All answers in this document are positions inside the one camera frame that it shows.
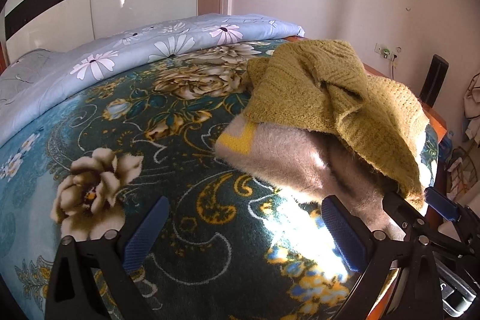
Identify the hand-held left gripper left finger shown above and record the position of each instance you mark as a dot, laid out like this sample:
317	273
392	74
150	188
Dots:
144	233

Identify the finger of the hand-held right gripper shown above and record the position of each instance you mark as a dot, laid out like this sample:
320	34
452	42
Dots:
442	203
399	205

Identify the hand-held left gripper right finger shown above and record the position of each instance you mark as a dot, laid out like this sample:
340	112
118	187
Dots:
343	237

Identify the olive green knit sweater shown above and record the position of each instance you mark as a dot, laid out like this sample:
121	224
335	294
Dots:
300	87

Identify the beige fuzzy sweater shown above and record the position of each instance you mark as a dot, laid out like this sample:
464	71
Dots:
277	158

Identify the teal floral blanket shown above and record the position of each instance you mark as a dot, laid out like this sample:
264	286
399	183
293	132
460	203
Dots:
187	140

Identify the light blue floral quilt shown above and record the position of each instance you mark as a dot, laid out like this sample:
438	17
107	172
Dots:
123	54

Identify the wall socket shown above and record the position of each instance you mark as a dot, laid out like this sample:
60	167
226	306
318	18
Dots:
384	51

